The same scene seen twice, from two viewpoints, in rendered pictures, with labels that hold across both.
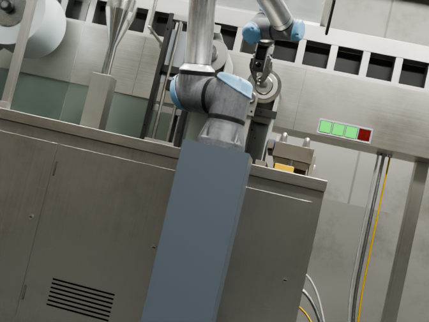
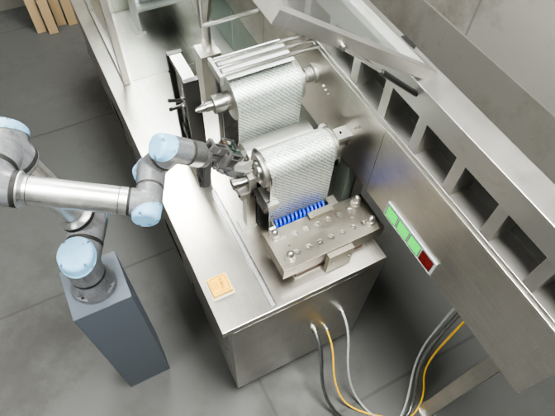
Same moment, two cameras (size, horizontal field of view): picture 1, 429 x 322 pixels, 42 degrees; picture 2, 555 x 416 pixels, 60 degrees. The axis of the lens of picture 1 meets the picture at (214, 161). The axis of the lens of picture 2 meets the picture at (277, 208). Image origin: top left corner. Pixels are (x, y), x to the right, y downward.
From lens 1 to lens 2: 2.63 m
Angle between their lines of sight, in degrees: 73
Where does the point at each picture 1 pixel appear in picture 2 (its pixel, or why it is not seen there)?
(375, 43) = (475, 159)
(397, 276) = (462, 381)
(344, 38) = (435, 118)
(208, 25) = not seen: hidden behind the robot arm
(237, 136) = (83, 295)
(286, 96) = (363, 148)
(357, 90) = (433, 205)
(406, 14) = not seen: outside the picture
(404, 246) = (477, 372)
